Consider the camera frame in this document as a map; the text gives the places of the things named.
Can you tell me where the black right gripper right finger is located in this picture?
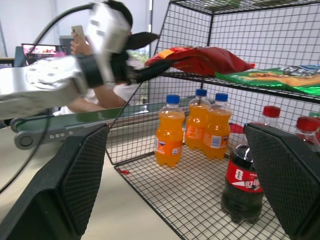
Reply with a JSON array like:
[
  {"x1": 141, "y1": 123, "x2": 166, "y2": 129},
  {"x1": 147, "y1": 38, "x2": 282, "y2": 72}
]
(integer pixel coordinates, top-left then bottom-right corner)
[{"x1": 242, "y1": 122, "x2": 320, "y2": 240}]

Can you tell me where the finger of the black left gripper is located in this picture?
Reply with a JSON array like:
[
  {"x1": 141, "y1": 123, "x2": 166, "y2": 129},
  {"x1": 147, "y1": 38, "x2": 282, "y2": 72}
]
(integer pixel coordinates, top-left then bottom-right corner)
[
  {"x1": 135, "y1": 60, "x2": 176, "y2": 84},
  {"x1": 126, "y1": 31, "x2": 160, "y2": 50}
]

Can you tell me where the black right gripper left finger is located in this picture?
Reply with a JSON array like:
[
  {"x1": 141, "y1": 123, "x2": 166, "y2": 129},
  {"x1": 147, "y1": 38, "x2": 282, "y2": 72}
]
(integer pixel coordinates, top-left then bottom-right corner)
[{"x1": 0, "y1": 122, "x2": 111, "y2": 240}]

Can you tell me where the red chip bag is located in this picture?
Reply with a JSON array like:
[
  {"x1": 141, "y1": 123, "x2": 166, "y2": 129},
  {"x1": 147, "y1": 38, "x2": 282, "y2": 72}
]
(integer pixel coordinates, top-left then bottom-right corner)
[{"x1": 144, "y1": 46, "x2": 256, "y2": 77}]

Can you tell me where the green conveyor belt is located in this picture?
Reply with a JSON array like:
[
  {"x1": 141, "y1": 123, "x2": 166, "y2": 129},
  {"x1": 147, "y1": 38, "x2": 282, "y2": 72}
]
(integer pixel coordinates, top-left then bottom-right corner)
[{"x1": 9, "y1": 106, "x2": 151, "y2": 151}]

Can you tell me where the person's bare hand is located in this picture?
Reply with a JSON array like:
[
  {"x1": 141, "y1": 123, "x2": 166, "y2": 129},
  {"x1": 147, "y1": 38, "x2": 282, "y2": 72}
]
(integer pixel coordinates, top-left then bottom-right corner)
[{"x1": 69, "y1": 36, "x2": 93, "y2": 56}]

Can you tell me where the person in white shirt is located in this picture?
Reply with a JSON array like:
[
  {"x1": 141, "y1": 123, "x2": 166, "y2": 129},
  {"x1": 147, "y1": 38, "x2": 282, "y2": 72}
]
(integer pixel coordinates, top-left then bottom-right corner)
[{"x1": 59, "y1": 0, "x2": 141, "y2": 113}]

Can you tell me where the cola bottle red label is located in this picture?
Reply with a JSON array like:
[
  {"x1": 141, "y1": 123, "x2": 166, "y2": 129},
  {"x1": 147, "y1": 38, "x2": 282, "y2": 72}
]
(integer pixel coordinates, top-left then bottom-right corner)
[
  {"x1": 249, "y1": 105, "x2": 282, "y2": 127},
  {"x1": 293, "y1": 116, "x2": 320, "y2": 151},
  {"x1": 221, "y1": 136, "x2": 265, "y2": 225}
]

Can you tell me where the gold smartphone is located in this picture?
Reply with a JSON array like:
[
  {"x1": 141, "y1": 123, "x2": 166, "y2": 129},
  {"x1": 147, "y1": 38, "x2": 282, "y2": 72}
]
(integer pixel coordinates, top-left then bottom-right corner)
[{"x1": 71, "y1": 24, "x2": 86, "y2": 43}]

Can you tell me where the orange soda bottle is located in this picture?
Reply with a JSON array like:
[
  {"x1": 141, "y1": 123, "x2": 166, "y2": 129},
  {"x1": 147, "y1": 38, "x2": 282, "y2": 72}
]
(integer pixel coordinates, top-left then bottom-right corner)
[
  {"x1": 202, "y1": 92, "x2": 233, "y2": 161},
  {"x1": 154, "y1": 94, "x2": 186, "y2": 168},
  {"x1": 184, "y1": 88, "x2": 212, "y2": 151}
]

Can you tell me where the computer monitor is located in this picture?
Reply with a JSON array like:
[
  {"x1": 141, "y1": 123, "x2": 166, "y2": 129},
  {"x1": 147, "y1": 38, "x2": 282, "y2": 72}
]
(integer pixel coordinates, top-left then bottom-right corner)
[{"x1": 21, "y1": 43, "x2": 72, "y2": 67}]

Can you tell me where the green chip bag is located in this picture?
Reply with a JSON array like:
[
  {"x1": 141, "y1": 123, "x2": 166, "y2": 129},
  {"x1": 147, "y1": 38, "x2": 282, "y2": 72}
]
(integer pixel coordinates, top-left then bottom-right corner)
[{"x1": 215, "y1": 64, "x2": 320, "y2": 97}]

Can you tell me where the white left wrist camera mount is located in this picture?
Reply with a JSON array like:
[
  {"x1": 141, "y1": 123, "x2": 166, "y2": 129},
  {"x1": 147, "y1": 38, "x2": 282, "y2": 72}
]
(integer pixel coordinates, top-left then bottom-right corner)
[{"x1": 86, "y1": 2, "x2": 131, "y2": 83}]

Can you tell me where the black wire rack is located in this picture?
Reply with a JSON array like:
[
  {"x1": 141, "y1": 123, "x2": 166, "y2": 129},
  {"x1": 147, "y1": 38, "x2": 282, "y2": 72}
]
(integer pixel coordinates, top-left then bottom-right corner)
[{"x1": 106, "y1": 0, "x2": 320, "y2": 240}]

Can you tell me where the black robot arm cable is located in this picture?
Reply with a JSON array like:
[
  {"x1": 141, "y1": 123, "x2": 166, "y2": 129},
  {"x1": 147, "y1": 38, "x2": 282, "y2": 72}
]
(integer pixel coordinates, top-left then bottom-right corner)
[{"x1": 0, "y1": 2, "x2": 96, "y2": 195}]

